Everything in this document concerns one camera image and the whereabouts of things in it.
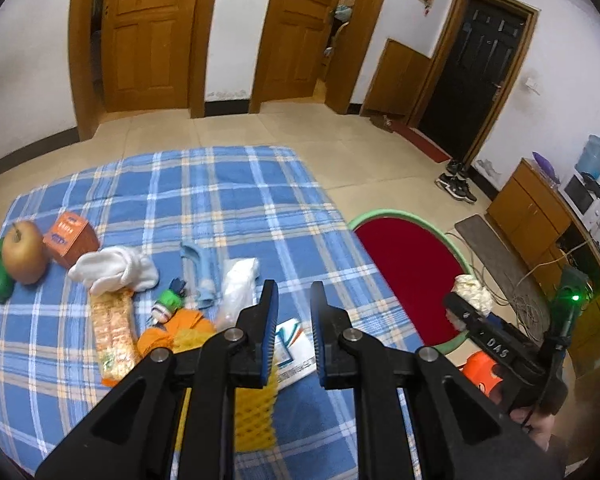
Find brown slipper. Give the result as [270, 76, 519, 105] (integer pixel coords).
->
[370, 115, 393, 132]

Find orange plush toy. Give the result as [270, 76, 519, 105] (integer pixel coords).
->
[136, 309, 215, 358]

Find wooden sideboard cabinet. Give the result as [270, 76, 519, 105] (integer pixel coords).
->
[486, 158, 600, 376]

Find black appliance on cabinet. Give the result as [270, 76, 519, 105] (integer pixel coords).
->
[562, 171, 600, 216]

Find white tissue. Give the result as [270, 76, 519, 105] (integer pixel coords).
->
[452, 274, 494, 316]

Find orange snack packet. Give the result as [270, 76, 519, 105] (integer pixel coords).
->
[90, 288, 140, 388]

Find purple object on cabinet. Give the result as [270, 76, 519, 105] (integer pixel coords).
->
[532, 152, 560, 184]

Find orange cardboard box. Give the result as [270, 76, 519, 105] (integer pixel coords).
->
[43, 211, 100, 270]

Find black sneaker back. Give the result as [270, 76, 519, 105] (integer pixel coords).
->
[445, 159, 468, 179]

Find wooden door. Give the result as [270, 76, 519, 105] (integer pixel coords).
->
[250, 0, 338, 110]
[102, 0, 197, 112]

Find white teal paper box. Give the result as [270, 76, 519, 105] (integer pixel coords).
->
[274, 318, 316, 390]

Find black sneaker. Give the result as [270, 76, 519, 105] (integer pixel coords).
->
[436, 174, 477, 204]
[445, 159, 468, 179]

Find grey floor mat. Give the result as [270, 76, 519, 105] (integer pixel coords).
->
[452, 214, 550, 346]

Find blue sock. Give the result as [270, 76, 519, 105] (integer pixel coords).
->
[180, 240, 216, 310]

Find clear plastic bag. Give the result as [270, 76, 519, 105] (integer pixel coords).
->
[214, 258, 260, 330]

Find white cloth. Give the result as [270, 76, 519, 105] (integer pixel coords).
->
[68, 246, 159, 296]

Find middle wooden door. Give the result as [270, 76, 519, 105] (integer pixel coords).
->
[250, 0, 338, 110]

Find grey floor cable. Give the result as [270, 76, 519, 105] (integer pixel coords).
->
[444, 228, 594, 346]

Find yellow foam fruit net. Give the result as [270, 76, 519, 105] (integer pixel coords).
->
[172, 328, 278, 453]

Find brown apple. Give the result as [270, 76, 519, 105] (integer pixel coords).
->
[2, 221, 48, 285]

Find red door mat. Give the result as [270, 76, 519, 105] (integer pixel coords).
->
[391, 122, 451, 164]

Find black entrance door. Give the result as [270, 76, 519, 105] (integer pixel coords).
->
[418, 0, 524, 160]

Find blue plaid tablecloth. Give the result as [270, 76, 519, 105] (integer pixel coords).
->
[0, 146, 420, 471]

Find low wooden wall panel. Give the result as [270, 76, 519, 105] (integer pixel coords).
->
[362, 39, 431, 118]

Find black sneaker front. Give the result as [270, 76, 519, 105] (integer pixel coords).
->
[436, 174, 477, 204]

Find person's right hand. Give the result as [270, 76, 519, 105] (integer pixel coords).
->
[509, 408, 556, 451]

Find left wooden door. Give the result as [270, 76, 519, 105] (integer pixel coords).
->
[102, 0, 197, 112]

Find blue water jug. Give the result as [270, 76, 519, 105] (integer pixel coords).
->
[574, 134, 600, 180]

